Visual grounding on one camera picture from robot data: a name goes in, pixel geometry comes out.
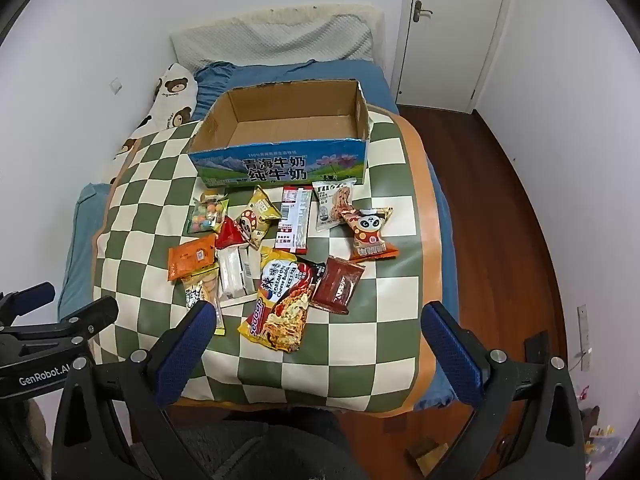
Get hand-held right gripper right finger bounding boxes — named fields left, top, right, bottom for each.
left=421, top=301, right=586, bottom=480

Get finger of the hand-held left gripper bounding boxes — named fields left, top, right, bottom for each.
left=0, top=282, right=57, bottom=329
left=59, top=296, right=120, bottom=345

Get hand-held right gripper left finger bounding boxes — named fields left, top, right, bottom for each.
left=52, top=300, right=218, bottom=480

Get orange panda snack packet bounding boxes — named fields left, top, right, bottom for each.
left=340, top=205, right=400, bottom=261

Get white cookie packet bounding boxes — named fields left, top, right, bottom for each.
left=312, top=180, right=357, bottom=234

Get blue printed cardboard box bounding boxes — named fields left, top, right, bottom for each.
left=187, top=78, right=372, bottom=189

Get clear round cracker packet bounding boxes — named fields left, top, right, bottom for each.
left=180, top=265, right=225, bottom=336

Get dark flat floor object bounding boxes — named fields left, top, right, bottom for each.
left=524, top=331, right=552, bottom=362

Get clear white wafer packet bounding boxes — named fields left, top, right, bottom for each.
left=217, top=244, right=257, bottom=307

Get green white checkered mat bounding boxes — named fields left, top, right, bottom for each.
left=92, top=105, right=444, bottom=414

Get yellow noodle packet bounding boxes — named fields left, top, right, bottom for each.
left=237, top=245, right=326, bottom=354

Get brown cardboard piece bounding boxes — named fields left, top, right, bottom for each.
left=404, top=437, right=452, bottom=477

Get small red snack packet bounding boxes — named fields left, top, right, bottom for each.
left=215, top=216, right=246, bottom=251

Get person's grey trousers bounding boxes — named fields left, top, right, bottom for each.
left=164, top=406, right=362, bottom=480

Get colourful candy bag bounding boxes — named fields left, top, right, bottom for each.
left=186, top=191, right=230, bottom=236

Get dark red snack packet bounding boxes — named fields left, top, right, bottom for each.
left=309, top=255, right=366, bottom=316

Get yellow mushroom snack packet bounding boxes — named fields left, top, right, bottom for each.
left=235, top=186, right=282, bottom=250

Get pile of small toys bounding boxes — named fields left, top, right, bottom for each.
left=574, top=385, right=632, bottom=467

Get red white long packet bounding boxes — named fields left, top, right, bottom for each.
left=275, top=185, right=314, bottom=255

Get bear print pillow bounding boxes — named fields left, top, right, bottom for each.
left=112, top=63, right=199, bottom=162

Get white door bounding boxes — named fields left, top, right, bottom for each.
left=397, top=0, right=507, bottom=112

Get white textured pillow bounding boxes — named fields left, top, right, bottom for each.
left=170, top=4, right=384, bottom=69

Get white wall outlet strip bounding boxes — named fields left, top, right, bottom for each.
left=577, top=304, right=592, bottom=372

